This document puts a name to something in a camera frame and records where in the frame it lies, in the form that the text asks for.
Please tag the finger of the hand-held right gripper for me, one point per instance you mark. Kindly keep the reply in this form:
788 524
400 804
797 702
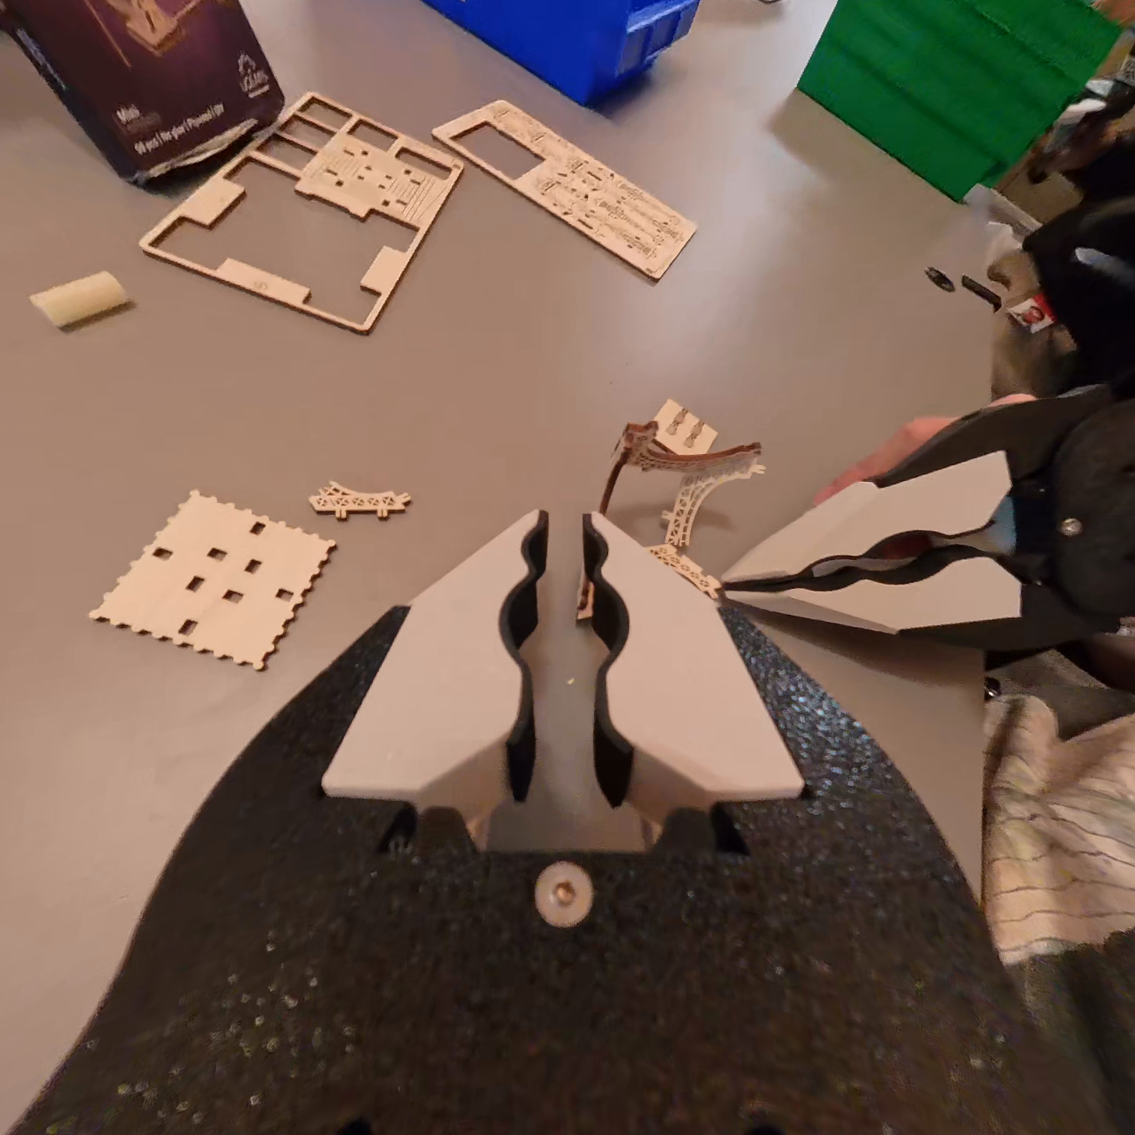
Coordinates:
931 593
931 505

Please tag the person's pale striped clothing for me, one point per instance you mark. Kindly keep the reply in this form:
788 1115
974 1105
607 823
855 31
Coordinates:
1064 823

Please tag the green plastic bin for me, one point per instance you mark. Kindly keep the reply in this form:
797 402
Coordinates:
941 89

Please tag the wooden sheet frame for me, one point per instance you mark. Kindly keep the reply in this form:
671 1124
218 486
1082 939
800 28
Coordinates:
365 172

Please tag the small black object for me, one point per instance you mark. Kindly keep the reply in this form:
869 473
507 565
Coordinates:
941 280
983 295

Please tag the dark purple box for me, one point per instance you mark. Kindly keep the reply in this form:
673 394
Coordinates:
135 81

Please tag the small wooden lattice bridge piece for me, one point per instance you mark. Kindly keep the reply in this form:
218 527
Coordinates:
362 503

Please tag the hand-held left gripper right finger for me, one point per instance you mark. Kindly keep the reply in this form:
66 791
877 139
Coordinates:
702 702

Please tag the wooden sheet with cut parts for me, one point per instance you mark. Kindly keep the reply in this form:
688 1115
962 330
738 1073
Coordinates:
604 198

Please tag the black rounded object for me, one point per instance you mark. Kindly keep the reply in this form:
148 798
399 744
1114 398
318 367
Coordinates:
1093 300

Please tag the red and white card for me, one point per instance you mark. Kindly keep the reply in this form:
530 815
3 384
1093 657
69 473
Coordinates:
1033 315

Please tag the blue plastic bin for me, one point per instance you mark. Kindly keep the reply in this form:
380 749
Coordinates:
575 44

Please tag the grey desk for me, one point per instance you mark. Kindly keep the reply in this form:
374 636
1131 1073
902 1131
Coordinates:
530 356

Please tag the small slotted wooden plate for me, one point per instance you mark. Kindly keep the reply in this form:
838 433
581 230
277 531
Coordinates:
688 428

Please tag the square notched wooden plate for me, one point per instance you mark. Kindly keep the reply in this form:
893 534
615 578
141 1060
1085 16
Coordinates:
213 576

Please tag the pale short cylinder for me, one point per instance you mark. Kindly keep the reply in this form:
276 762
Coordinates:
81 297

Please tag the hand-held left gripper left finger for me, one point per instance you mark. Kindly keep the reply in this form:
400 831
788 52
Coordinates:
432 702

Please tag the person's right hand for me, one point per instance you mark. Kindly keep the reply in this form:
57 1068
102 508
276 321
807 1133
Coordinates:
913 440

